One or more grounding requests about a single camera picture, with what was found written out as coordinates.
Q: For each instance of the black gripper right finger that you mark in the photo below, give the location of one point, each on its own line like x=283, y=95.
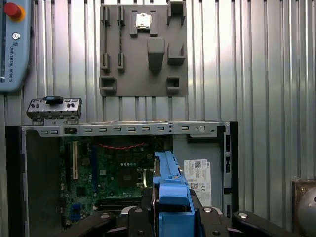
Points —
x=212, y=222

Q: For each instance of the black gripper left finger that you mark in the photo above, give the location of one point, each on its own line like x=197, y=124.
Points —
x=138, y=222

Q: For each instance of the hard disk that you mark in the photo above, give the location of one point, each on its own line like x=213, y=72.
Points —
x=172, y=197

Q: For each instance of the CPU socket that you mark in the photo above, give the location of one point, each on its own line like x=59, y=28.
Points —
x=128, y=179

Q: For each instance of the green motherboard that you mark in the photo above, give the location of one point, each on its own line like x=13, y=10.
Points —
x=111, y=182

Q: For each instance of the metal socket cover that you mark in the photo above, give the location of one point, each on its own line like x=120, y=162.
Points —
x=145, y=172

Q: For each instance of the grey power supply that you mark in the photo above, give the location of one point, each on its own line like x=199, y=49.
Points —
x=202, y=150

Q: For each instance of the black expansion slot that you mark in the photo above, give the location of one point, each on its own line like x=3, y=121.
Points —
x=67, y=163

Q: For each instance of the black open PC case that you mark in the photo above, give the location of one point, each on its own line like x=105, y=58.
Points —
x=14, y=172

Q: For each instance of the grey parts rack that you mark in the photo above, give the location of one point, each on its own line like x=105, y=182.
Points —
x=138, y=81

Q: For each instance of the RAM stick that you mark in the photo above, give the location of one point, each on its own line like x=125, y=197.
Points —
x=121, y=39

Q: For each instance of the pale blue teach pendant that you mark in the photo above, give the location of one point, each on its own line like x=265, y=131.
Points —
x=17, y=61

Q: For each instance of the silver CPU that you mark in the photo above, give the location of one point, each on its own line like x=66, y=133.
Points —
x=143, y=20

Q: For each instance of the metal slot bracket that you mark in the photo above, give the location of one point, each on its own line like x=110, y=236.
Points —
x=54, y=111

